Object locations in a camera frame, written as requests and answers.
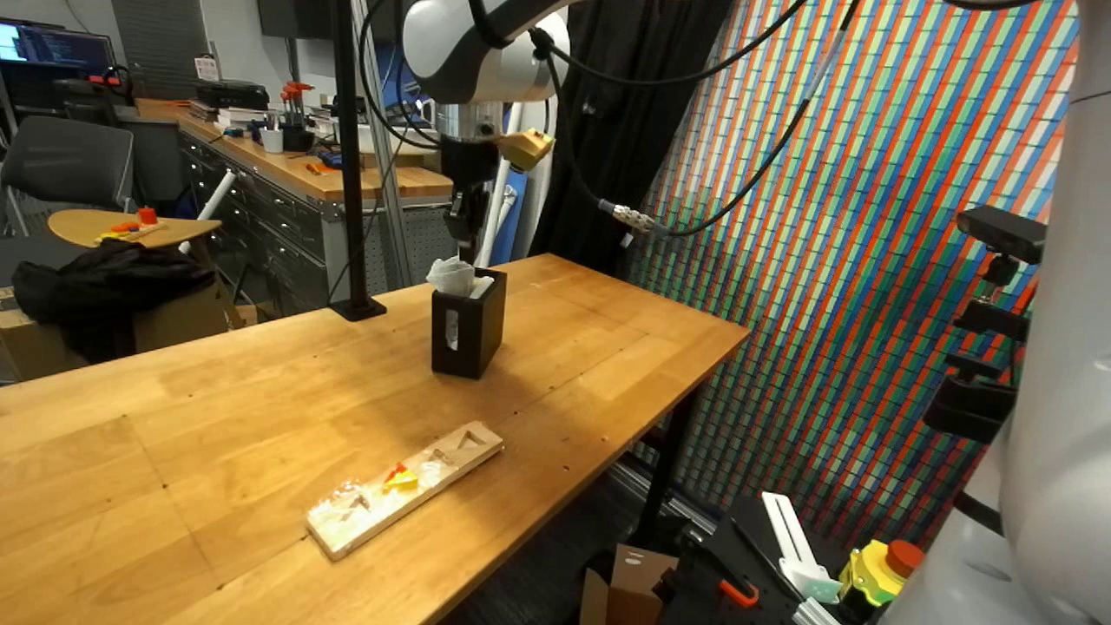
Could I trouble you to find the round wooden stool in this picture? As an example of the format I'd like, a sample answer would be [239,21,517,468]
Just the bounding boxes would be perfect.
[47,206,224,257]

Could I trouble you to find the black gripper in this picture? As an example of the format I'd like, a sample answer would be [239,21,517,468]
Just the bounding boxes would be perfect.
[440,141,504,272]

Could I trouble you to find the computer monitor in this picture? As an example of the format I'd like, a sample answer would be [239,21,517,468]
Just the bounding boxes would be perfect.
[0,14,119,74]

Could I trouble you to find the black curtain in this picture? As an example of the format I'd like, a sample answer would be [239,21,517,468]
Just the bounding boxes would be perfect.
[529,0,735,280]

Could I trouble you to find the black bag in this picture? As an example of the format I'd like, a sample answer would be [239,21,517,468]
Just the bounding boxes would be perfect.
[12,239,224,364]

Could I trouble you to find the black perforated box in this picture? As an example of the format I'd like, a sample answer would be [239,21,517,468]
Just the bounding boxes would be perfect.
[428,268,510,383]

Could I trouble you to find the camera stand pole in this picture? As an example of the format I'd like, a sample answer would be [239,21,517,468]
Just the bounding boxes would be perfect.
[330,0,388,322]

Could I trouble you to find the black camera on stand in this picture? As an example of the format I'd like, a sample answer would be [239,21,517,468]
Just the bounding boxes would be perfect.
[919,206,1054,445]

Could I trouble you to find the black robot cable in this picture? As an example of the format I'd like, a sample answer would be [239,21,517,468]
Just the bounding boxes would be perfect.
[526,0,864,239]

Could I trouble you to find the wooden puzzle board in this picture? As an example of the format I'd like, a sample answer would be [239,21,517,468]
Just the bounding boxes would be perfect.
[307,416,509,562]

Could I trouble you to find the colourful patterned backdrop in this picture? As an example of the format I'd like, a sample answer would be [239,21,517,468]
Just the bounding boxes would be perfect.
[629,0,1088,560]

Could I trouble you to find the wooden top workbench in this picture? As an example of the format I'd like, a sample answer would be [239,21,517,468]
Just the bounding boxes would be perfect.
[135,97,458,316]

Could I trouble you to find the white leaning pole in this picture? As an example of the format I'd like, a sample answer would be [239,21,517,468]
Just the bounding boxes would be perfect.
[474,102,526,272]

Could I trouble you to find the grey office chair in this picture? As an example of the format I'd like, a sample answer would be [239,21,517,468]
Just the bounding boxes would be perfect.
[0,113,139,239]

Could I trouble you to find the yellow emergency stop button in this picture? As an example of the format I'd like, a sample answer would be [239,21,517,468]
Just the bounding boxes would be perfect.
[838,536,926,610]

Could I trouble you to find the yellow red puzzle piece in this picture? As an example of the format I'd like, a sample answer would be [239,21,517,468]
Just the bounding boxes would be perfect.
[384,463,425,498]

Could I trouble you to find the small open cardboard box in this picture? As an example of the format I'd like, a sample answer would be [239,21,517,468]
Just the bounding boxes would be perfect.
[578,541,682,625]

